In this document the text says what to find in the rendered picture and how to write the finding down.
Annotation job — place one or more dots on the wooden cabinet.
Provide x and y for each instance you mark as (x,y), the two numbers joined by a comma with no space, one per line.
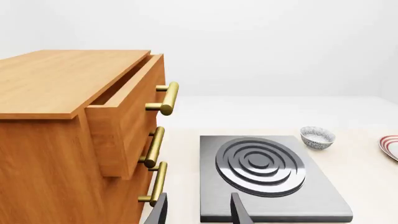
(46,130)

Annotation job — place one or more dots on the flat black stove plate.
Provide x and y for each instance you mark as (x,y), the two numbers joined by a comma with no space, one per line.
(267,177)

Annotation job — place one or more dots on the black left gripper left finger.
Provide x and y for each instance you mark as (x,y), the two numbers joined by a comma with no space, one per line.
(158,212)

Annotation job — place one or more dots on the closed wooden drawer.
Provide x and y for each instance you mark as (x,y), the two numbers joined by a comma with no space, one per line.
(141,157)
(124,200)

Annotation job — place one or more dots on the patterned black white bowl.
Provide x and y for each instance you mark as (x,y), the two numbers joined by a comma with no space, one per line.
(317,137)

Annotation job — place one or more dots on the white plate with red rings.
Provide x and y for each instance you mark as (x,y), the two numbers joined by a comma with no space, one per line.
(390,145)

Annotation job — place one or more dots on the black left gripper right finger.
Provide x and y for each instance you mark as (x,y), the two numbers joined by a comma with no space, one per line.
(239,211)

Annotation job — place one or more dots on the open wooden drawer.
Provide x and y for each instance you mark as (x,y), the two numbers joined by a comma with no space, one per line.
(124,126)

